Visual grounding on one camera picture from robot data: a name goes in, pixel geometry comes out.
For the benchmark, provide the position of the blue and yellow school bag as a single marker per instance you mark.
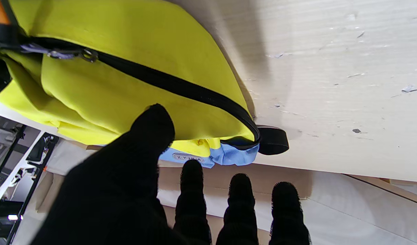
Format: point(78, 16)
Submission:
point(143, 51)

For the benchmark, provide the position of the black metal equipment rack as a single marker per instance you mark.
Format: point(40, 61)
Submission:
point(17, 170)

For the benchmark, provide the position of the beige corner sofa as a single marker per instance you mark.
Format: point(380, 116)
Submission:
point(229, 190)

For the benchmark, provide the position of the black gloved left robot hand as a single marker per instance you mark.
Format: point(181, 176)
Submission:
point(120, 194)

